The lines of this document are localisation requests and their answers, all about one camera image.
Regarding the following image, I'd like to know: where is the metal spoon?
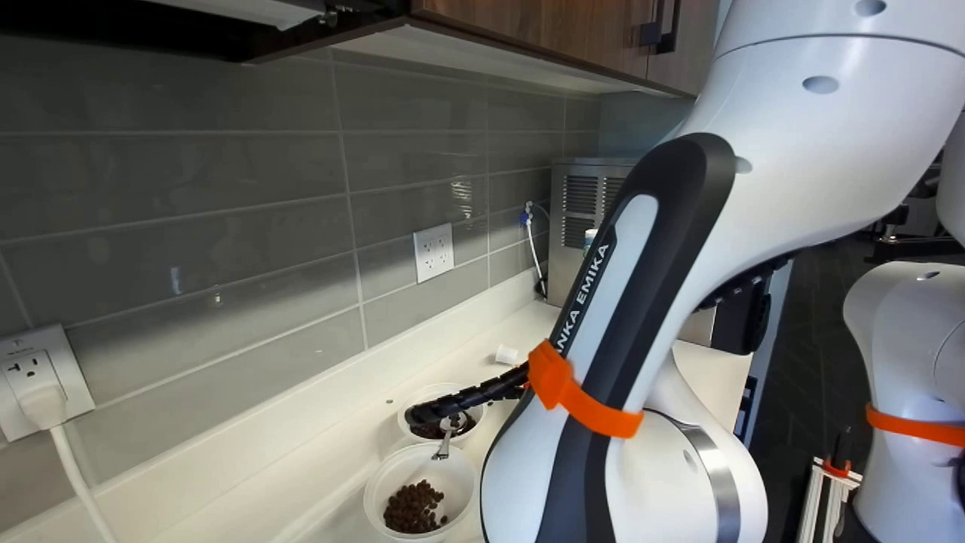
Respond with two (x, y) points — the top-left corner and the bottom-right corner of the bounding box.
(428, 411), (465, 466)

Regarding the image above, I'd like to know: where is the black cabinet handle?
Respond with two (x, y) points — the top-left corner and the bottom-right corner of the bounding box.
(637, 0), (688, 58)

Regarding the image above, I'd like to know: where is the orange cable strap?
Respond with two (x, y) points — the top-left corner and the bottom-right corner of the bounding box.
(862, 403), (965, 454)
(523, 337), (649, 445)

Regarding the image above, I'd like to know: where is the white power cable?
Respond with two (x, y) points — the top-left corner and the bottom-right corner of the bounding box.
(11, 383), (120, 543)

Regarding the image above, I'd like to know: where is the dark panel with blue edge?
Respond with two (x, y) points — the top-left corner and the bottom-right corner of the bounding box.
(715, 258), (798, 476)

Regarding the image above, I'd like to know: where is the white outlet with plug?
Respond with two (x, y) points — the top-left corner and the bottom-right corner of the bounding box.
(0, 324), (98, 448)

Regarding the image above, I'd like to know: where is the white bar with orange clip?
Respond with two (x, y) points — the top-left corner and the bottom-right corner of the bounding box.
(795, 456), (866, 543)

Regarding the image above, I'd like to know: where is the white bowl without spoon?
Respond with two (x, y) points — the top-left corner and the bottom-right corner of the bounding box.
(362, 442), (486, 543)

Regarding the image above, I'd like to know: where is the black hood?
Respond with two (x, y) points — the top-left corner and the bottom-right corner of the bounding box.
(0, 0), (417, 66)

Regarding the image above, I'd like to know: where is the wooden wall cabinet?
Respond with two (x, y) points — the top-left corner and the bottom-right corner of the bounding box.
(327, 0), (724, 99)

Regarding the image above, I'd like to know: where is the dark rack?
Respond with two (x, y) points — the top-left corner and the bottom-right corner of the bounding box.
(546, 154), (644, 312)

